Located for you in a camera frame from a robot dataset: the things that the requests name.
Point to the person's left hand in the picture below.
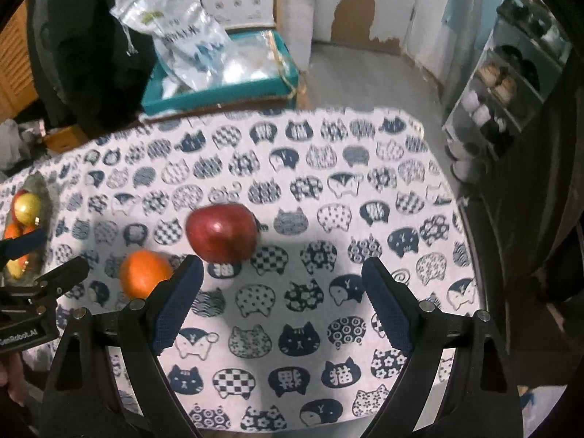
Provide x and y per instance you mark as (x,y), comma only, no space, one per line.
(12,381)

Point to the wooden cabinet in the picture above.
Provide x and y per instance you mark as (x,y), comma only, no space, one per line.
(16,68)

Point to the orange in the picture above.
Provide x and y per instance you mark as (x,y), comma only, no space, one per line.
(16,231)
(143,273)

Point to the printed plastic bag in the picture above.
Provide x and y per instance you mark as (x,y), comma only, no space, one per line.
(182,27)

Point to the cat print tablecloth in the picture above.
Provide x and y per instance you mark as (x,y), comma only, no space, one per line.
(319,169)

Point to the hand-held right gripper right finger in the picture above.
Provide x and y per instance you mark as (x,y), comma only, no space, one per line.
(388,301)

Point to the teal box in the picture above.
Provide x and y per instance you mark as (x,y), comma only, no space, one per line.
(219,96)

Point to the red apple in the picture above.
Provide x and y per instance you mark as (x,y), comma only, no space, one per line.
(221,232)

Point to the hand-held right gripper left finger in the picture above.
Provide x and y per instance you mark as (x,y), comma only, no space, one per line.
(178,301)

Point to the glass bowl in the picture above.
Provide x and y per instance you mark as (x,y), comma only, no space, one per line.
(43,210)

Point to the white patterned box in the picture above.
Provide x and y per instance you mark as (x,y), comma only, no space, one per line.
(237,2)

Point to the brown wooden board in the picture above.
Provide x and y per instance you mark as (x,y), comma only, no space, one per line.
(64,139)

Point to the clear plastic bag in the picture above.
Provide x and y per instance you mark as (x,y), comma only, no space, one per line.
(251,54)

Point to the shoe rack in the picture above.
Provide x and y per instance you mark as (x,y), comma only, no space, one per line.
(502,82)

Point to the dark hanging coats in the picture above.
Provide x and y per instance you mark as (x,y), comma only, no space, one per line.
(91,54)

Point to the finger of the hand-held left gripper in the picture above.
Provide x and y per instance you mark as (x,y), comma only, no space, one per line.
(23,242)
(59,273)

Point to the grey cloth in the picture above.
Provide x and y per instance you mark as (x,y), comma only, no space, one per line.
(13,146)

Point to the wooden shelf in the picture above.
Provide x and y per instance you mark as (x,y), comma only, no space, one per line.
(278,0)

